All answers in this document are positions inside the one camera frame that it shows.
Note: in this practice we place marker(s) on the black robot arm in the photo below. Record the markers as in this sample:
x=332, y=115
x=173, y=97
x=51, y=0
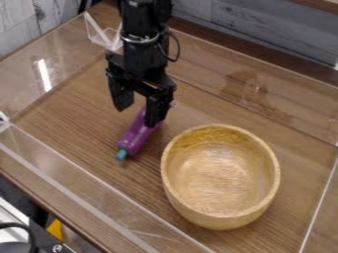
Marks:
x=145, y=22

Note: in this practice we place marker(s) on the yellow and black equipment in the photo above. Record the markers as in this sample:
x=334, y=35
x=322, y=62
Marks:
x=49, y=235

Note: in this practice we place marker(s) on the purple toy eggplant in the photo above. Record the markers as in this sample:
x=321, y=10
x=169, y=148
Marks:
x=135, y=137

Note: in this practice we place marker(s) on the light wooden bowl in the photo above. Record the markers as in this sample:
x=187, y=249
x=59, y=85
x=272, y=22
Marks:
x=221, y=175

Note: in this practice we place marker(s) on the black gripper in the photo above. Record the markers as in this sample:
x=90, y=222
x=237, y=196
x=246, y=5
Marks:
x=138, y=71

